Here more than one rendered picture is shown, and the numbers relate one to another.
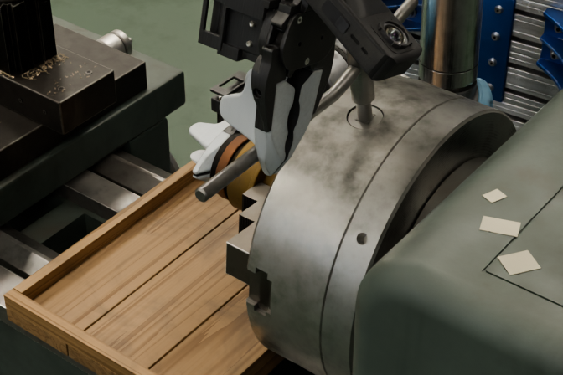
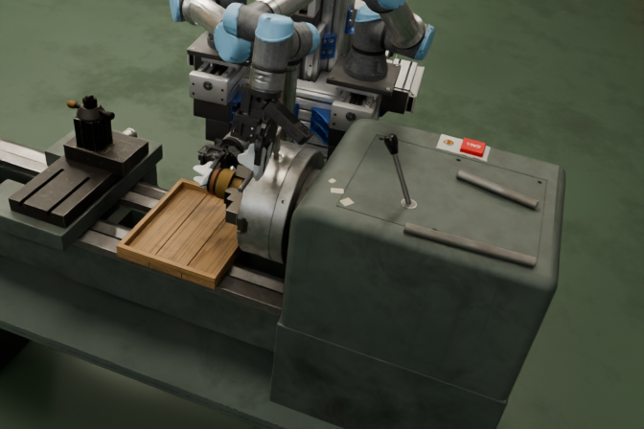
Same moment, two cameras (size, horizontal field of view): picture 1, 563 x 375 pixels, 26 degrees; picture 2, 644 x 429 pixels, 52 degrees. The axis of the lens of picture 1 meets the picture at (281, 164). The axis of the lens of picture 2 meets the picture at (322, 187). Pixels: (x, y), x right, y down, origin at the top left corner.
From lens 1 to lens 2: 0.57 m
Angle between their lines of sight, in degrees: 18
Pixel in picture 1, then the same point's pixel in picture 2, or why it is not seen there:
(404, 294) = (310, 216)
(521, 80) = not seen: hidden behind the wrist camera
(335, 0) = (285, 119)
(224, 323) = (211, 245)
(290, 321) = (256, 236)
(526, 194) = (342, 179)
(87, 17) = (53, 118)
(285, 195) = (251, 189)
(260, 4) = (255, 122)
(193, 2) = (107, 106)
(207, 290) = (199, 233)
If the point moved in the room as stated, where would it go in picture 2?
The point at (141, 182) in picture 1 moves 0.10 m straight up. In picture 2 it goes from (153, 193) to (152, 168)
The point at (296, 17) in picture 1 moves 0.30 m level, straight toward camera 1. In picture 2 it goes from (268, 125) to (308, 212)
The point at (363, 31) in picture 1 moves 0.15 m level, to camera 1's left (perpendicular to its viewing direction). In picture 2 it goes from (295, 128) to (224, 134)
